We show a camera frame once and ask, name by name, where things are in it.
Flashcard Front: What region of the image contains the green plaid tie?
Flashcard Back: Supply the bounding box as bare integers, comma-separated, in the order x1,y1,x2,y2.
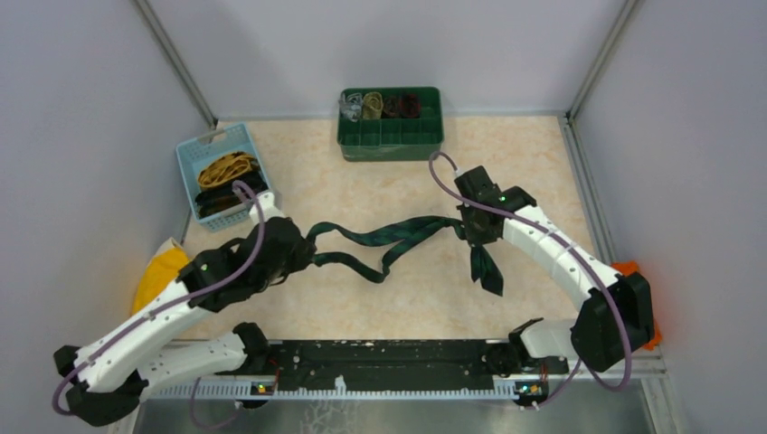
307,215,504,297

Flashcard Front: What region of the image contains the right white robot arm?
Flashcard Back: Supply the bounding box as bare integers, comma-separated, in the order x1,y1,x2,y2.
454,166,655,373

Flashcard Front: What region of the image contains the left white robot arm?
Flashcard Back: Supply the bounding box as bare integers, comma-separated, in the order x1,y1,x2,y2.
52,216,317,427

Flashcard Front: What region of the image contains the dark navy tie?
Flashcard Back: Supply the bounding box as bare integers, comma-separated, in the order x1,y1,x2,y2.
194,171,269,218

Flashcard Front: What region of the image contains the yellow patterned tie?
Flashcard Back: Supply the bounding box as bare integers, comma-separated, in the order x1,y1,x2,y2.
196,151,260,191

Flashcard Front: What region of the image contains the yellow cloth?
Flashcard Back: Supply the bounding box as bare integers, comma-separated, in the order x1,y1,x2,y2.
131,238,190,315

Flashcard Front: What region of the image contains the light blue plastic basket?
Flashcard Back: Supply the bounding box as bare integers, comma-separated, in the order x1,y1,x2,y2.
175,123,272,231

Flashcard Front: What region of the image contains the green compartment organizer box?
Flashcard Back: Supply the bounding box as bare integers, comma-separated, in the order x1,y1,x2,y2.
336,86,445,162

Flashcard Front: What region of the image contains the red black rolled tie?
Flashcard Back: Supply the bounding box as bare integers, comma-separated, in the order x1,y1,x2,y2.
400,93,421,118

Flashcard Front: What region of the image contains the orange cloth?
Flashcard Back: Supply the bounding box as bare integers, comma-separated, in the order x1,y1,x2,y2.
611,260,663,352

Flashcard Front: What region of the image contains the brown rolled tie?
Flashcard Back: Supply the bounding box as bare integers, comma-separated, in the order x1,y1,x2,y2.
382,95,402,118

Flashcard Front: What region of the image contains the silver rolled tie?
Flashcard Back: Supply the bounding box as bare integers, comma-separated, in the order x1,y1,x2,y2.
338,92,364,122

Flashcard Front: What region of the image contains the olive rolled tie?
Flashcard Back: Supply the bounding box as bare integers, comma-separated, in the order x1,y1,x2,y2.
362,91,384,120

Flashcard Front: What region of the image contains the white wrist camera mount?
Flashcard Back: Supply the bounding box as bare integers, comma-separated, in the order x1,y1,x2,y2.
249,190,287,224

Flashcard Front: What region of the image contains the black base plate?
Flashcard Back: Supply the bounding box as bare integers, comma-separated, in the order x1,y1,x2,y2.
234,339,569,392

